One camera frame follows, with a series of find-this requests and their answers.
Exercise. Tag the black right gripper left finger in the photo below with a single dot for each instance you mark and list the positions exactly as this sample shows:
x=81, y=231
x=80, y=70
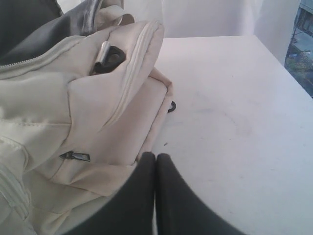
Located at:
x=130, y=211

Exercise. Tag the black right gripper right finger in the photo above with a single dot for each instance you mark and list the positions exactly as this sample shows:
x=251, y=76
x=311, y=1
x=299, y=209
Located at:
x=179, y=211

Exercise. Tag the beige fabric duffel bag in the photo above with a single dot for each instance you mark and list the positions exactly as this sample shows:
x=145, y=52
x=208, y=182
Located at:
x=80, y=101

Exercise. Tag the white backdrop curtain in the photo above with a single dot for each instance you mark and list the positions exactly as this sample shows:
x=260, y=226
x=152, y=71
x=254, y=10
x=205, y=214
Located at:
x=271, y=21

